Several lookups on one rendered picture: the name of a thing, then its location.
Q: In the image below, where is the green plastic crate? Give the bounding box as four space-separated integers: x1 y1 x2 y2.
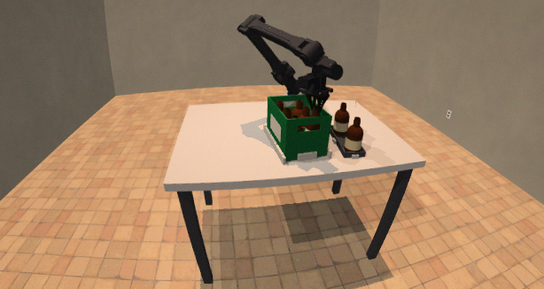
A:
267 95 332 161

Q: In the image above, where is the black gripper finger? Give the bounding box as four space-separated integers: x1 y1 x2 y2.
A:
305 94 317 111
317 94 330 113

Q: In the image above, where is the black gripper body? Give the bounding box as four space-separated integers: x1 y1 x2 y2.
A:
310 74 333 98

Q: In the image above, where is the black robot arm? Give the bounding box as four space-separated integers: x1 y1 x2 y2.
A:
237 14 343 95

